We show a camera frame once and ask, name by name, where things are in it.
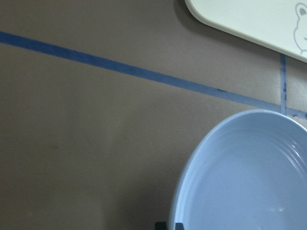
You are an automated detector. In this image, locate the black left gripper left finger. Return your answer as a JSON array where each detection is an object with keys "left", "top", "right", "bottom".
[{"left": 154, "top": 221, "right": 167, "bottom": 230}]

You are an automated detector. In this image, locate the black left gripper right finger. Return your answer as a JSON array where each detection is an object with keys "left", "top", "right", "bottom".
[{"left": 175, "top": 222, "right": 184, "bottom": 230}]

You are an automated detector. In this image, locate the blue plate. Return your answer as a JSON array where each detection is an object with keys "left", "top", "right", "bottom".
[{"left": 168, "top": 110, "right": 307, "bottom": 230}]

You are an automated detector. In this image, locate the cream bear tray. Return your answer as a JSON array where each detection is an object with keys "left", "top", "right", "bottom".
[{"left": 185, "top": 0, "right": 307, "bottom": 62}]

